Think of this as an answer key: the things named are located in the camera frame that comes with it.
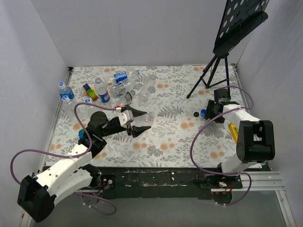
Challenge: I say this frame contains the Pepsi plastic bottle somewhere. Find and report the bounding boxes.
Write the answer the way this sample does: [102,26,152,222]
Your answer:
[105,70,140,86]
[95,77,110,103]

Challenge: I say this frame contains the Pocari Sweat plastic bottle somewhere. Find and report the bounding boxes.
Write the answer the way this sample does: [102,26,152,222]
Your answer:
[59,87,75,100]

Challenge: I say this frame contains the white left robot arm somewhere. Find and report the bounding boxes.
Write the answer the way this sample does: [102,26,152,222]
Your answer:
[17,105,150,222]

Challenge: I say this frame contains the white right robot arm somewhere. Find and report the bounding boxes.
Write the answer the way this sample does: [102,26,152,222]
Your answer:
[204,88,275,188]

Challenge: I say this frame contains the clear bottle black label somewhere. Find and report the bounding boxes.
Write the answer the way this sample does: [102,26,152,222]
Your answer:
[116,89,135,106]

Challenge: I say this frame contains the small labelled clear bottle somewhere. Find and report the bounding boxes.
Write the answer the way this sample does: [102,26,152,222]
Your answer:
[108,79,137,97]

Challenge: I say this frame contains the tall clear plastic bottle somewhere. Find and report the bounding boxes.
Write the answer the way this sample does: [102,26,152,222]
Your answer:
[138,74,157,101]

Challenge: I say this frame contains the yellow green toy blocks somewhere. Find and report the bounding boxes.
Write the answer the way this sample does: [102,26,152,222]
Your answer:
[228,123,239,143]

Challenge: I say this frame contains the blue green toy block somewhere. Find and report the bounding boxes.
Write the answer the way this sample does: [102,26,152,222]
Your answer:
[78,129,86,139]

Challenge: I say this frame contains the colourful toy block car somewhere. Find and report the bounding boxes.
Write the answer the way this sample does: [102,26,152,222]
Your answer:
[83,83,98,101]

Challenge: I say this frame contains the black music stand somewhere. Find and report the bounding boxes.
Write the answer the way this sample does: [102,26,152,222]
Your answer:
[187,0,269,98]

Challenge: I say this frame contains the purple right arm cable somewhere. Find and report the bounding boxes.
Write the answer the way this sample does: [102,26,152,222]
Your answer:
[190,85,254,206]

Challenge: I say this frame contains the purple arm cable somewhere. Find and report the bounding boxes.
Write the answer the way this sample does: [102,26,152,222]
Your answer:
[10,103,124,215]
[190,85,254,206]

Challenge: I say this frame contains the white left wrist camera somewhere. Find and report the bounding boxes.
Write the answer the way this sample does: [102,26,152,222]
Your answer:
[116,106,134,126]

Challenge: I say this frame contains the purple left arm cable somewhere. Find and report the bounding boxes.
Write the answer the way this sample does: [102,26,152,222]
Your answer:
[10,103,124,215]

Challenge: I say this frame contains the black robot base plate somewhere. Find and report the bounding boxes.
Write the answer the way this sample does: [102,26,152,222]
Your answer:
[80,163,247,201]

